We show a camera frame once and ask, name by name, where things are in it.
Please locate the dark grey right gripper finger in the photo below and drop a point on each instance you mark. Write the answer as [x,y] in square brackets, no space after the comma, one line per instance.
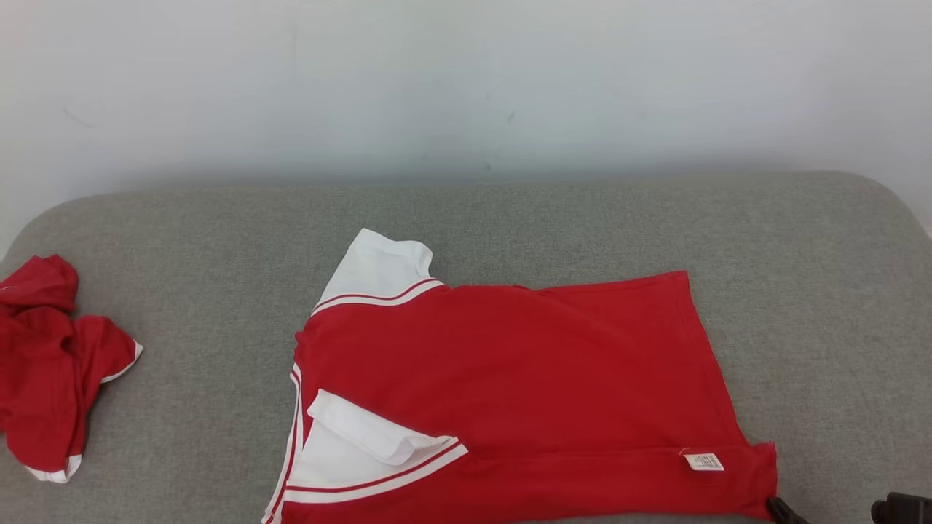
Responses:
[785,512]

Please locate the red shirt with white sleeves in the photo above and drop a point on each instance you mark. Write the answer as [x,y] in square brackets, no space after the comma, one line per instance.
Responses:
[546,378]

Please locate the red shorts with white trim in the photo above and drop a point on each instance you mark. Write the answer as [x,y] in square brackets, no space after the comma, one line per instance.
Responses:
[44,378]

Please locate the grey fabric sofa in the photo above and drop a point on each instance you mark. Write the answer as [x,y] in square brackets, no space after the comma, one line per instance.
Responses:
[218,255]

